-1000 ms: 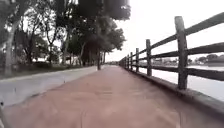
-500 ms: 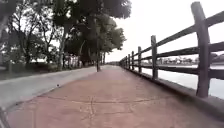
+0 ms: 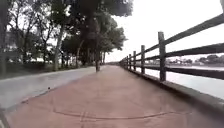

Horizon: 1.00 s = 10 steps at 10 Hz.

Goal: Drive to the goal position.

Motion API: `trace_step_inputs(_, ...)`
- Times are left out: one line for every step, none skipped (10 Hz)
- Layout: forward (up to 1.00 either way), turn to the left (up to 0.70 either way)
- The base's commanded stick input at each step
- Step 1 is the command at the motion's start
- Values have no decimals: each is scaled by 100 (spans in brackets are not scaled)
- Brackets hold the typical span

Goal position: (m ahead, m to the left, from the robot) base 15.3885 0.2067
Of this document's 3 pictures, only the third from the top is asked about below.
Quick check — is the red brick path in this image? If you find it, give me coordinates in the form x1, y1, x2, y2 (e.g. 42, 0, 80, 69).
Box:
4, 64, 224, 128

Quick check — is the row of trees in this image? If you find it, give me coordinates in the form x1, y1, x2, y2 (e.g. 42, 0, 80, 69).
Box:
0, 0, 134, 76

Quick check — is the grey concrete kerb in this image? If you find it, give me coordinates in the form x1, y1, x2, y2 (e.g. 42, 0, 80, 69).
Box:
121, 65, 224, 114

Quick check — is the distant treeline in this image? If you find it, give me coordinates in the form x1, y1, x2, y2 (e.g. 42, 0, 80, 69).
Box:
166, 54, 224, 66

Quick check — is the grass strip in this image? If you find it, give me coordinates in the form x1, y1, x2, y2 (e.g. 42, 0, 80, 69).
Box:
0, 61, 96, 80

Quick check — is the water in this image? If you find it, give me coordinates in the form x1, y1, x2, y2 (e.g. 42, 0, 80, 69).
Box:
136, 65, 224, 100

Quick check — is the dark wooden rail fence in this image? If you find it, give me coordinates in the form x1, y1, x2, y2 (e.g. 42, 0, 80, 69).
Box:
118, 13, 224, 83

